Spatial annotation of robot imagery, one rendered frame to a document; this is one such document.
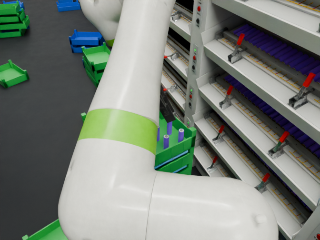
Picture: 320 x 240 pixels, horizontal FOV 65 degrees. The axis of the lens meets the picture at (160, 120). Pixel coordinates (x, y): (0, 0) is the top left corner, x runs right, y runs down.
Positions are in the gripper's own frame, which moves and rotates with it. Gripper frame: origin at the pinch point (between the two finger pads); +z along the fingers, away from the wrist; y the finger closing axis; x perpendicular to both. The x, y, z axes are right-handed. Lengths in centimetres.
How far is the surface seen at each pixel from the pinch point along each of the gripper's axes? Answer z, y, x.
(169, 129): 12.2, -4.5, -4.0
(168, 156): 12.9, 6.9, -5.6
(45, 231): 33, 6, -73
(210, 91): 17.4, -23.8, 13.9
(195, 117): 31.4, -27.7, 3.3
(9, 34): -11, -223, -167
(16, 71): 6, -144, -136
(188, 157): 21.3, 2.6, -1.3
